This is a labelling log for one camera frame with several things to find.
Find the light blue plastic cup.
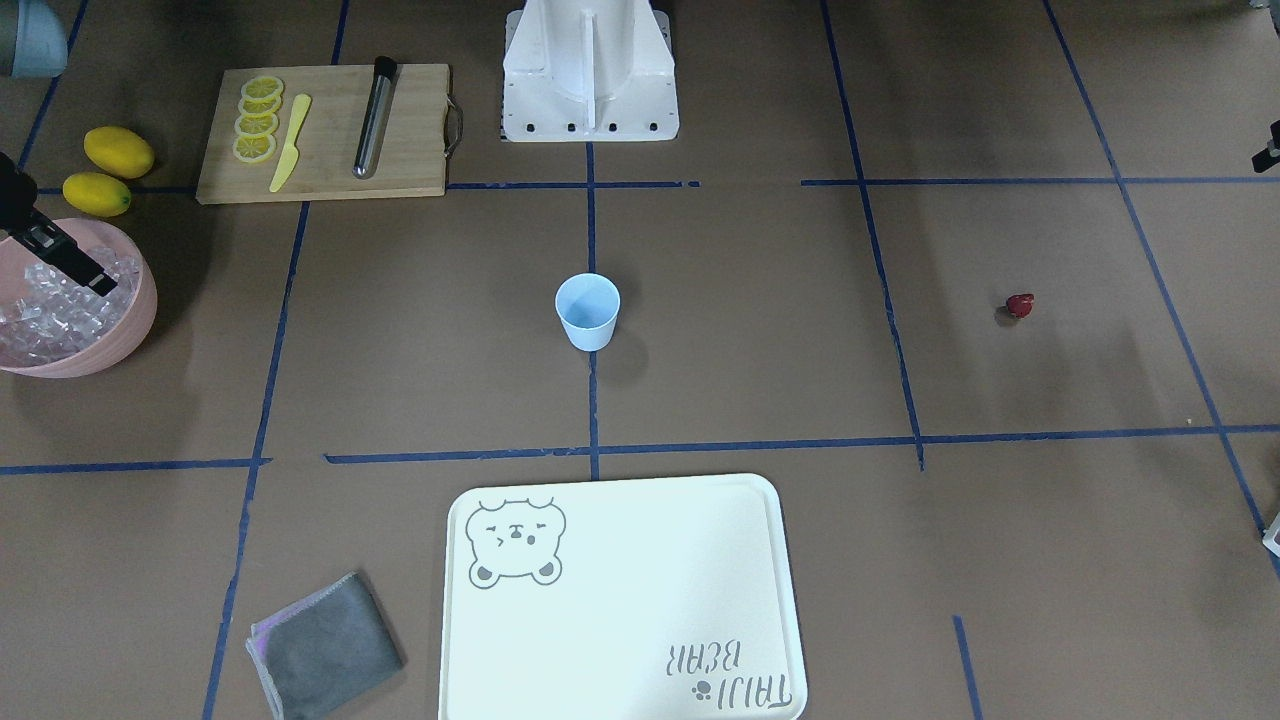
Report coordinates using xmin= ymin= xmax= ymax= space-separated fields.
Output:
xmin=554 ymin=273 xmax=621 ymax=352

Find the steel muddler black tip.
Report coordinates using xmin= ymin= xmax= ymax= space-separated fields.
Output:
xmin=351 ymin=56 xmax=399 ymax=181

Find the yellow plastic knife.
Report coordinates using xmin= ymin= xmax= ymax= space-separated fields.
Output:
xmin=268 ymin=94 xmax=312 ymax=193

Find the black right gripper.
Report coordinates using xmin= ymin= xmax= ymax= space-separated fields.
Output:
xmin=0 ymin=152 xmax=118 ymax=297

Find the red strawberry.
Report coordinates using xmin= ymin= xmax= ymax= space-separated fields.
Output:
xmin=1004 ymin=293 xmax=1036 ymax=320

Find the lower whole lemon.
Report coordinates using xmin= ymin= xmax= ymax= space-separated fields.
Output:
xmin=61 ymin=172 xmax=133 ymax=218

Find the pile of clear ice cubes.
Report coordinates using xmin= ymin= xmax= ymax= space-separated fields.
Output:
xmin=1 ymin=246 xmax=141 ymax=366

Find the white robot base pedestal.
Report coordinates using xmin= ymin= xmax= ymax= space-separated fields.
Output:
xmin=500 ymin=1 xmax=680 ymax=143

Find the whole lemon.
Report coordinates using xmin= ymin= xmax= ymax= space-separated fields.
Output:
xmin=83 ymin=126 xmax=156 ymax=181
xmin=61 ymin=172 xmax=133 ymax=218

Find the cream bear tray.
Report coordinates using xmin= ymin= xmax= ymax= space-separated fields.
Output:
xmin=438 ymin=473 xmax=809 ymax=719

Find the pink bowl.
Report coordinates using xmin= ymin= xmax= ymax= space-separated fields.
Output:
xmin=3 ymin=218 xmax=157 ymax=378

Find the grey folded cloth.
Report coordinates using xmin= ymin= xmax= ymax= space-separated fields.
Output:
xmin=244 ymin=571 xmax=404 ymax=719

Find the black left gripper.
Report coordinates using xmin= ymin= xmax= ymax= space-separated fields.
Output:
xmin=1251 ymin=120 xmax=1280 ymax=174

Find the upper whole lemon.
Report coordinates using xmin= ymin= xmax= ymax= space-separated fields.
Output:
xmin=83 ymin=126 xmax=156 ymax=181

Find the wooden cutting board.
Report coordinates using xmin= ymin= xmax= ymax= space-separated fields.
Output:
xmin=195 ymin=64 xmax=460 ymax=205

